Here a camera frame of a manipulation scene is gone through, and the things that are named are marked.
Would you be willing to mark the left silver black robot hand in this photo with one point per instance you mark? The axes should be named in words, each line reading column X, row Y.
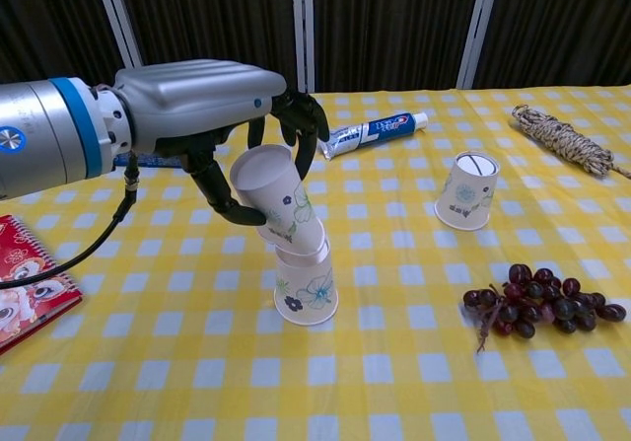
column 197, row 100

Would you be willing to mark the paper cup dandelion print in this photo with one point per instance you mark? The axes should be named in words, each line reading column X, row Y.
column 268, row 184

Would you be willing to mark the paper cup black line base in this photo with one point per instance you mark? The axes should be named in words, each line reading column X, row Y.
column 466, row 194

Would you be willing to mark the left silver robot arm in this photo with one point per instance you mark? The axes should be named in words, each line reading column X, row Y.
column 49, row 135

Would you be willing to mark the blue toothpaste box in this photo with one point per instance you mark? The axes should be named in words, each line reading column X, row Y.
column 148, row 160

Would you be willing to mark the paper cup large flower print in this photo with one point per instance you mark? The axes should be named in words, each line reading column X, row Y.
column 305, row 295

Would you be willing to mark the dark purple grape bunch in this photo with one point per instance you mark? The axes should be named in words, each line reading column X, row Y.
column 537, row 303

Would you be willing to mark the dark ribbed screen panel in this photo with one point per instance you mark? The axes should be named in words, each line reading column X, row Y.
column 389, row 26
column 54, row 22
column 567, row 22
column 212, row 17

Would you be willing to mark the blue white toothpaste tube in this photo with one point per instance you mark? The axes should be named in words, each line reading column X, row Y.
column 374, row 131

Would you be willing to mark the red spiral notebook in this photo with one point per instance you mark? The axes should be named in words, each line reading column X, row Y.
column 20, row 263

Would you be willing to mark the yellow white checked tablecloth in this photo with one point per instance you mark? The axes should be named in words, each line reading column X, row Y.
column 197, row 362

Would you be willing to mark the white screen frame post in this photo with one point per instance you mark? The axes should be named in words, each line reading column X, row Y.
column 303, row 31
column 118, row 22
column 477, row 31

